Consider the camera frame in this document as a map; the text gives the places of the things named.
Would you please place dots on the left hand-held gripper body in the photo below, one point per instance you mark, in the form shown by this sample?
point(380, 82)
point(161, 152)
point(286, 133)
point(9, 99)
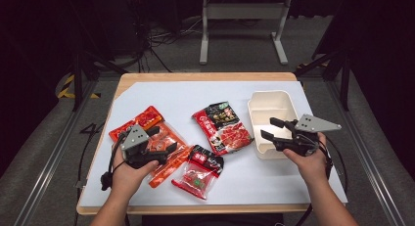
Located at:
point(134, 139)

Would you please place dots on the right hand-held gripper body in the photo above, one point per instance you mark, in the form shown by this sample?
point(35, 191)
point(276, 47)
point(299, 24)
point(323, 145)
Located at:
point(314, 124)

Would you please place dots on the large orange clear food packet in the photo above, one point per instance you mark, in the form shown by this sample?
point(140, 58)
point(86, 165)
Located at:
point(149, 117)

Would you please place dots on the white plastic box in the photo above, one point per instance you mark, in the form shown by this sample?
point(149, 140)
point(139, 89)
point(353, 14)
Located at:
point(270, 102)

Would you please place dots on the small red clear snack packet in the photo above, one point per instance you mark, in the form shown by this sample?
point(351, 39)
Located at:
point(195, 180)

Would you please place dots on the black and red food packet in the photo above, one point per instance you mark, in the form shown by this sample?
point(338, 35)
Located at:
point(225, 128)

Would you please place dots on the person's left hand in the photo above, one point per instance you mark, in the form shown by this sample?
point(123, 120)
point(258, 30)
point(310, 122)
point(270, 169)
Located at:
point(129, 178)

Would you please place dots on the person's right hand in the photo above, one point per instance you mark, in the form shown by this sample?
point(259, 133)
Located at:
point(311, 167)

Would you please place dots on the black metal stand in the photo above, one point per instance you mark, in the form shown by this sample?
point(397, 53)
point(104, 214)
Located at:
point(344, 85)
point(77, 82)

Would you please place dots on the white table mat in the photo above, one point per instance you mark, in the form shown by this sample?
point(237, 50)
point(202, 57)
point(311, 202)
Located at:
point(195, 92)

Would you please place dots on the yellow black hazard tape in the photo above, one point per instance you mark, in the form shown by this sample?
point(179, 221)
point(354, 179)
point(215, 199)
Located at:
point(67, 85)

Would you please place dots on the grey metal stand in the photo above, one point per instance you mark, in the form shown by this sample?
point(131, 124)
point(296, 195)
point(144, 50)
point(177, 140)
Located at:
point(244, 10)

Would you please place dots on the aluminium floor rail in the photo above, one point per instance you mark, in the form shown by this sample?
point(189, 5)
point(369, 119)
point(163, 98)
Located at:
point(368, 160)
point(49, 173)

